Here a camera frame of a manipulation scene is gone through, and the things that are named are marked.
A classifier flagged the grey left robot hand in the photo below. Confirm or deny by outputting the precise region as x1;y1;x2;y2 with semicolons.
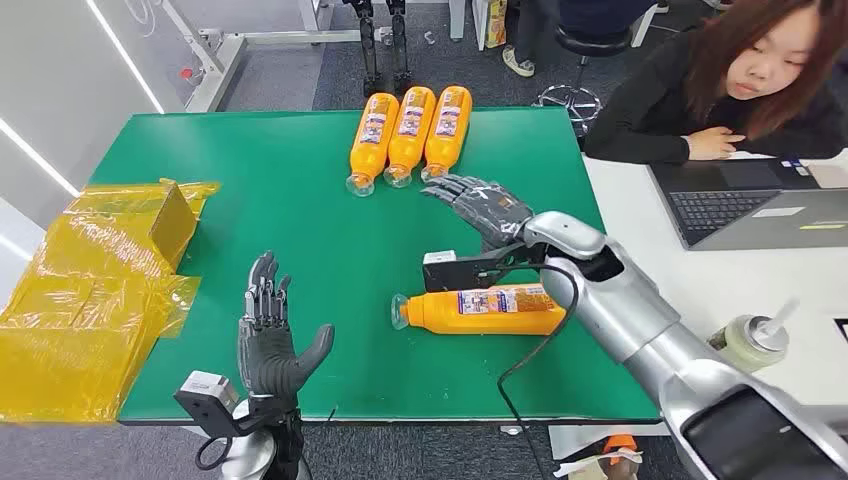
237;250;336;402

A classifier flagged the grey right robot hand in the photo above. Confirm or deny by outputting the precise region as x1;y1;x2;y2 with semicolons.
421;174;535;254

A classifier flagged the orange bottle with label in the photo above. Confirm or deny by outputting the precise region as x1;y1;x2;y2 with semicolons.
390;283;568;337
382;86;437;189
345;92;401;198
420;85;474;184

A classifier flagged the yellow film wrapped cardboard box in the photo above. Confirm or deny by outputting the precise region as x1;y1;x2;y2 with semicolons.
0;177;222;425

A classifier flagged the person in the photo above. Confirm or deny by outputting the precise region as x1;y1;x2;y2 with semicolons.
501;0;658;79
582;0;848;166

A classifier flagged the yellow printed carton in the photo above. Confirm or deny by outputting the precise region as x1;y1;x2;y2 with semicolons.
483;0;509;50

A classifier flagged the black robot leg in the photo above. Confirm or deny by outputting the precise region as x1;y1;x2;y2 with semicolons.
344;0;385;99
386;0;413;95

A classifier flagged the black stool with chrome base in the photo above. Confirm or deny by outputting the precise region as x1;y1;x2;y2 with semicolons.
533;25;635;137

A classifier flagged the grey laptop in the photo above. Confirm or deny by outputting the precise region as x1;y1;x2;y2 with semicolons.
647;156;848;252

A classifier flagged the person's hand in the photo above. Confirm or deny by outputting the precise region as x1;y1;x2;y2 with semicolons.
686;127;747;162

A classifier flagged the orange and white object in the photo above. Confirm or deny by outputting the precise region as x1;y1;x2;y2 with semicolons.
553;433;644;480

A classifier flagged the drink cup with straw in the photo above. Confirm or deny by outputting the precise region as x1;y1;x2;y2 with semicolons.
707;298;800;374

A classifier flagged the pale beige pad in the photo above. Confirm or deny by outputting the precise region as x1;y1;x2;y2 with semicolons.
806;162;848;190

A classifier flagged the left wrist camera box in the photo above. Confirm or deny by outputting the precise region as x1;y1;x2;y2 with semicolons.
173;370;241;440

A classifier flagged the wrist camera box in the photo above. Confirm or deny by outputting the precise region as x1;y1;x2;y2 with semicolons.
173;370;241;440
422;249;533;293

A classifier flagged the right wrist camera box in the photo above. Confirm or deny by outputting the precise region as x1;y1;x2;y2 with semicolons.
422;249;533;293

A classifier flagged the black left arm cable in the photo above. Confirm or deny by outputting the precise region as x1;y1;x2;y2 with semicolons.
194;435;232;473

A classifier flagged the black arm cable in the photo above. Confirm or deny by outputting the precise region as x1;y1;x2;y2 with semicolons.
194;435;232;473
496;263;581;480

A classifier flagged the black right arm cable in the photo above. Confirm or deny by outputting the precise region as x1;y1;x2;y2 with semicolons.
496;263;581;480

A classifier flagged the white metal frame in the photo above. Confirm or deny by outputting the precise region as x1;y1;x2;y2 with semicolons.
158;0;468;114

